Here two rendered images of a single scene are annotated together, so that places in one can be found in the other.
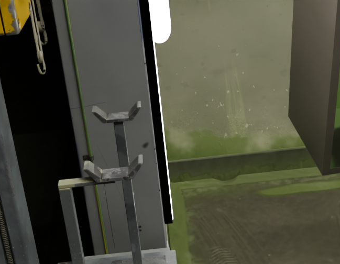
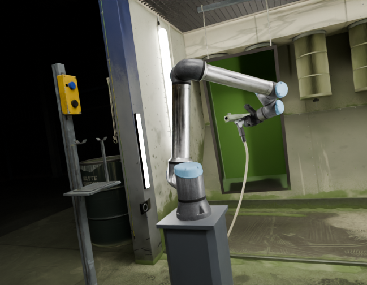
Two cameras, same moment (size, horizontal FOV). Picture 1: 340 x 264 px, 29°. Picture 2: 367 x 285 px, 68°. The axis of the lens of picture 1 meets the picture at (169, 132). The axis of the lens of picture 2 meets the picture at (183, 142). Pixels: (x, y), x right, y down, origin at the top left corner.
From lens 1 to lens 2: 135 cm
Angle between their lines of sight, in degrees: 31
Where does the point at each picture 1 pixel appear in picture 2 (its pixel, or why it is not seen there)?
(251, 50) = not seen: hidden behind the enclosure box
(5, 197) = (69, 152)
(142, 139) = (136, 161)
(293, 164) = (247, 206)
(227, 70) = not seen: hidden behind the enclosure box
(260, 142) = (235, 196)
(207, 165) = (215, 203)
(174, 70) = (209, 169)
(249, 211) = not seen: hidden behind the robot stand
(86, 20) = (122, 128)
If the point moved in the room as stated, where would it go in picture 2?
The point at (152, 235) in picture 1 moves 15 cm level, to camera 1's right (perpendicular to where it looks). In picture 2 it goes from (140, 192) to (156, 191)
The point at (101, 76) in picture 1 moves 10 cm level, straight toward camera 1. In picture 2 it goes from (126, 142) to (120, 143)
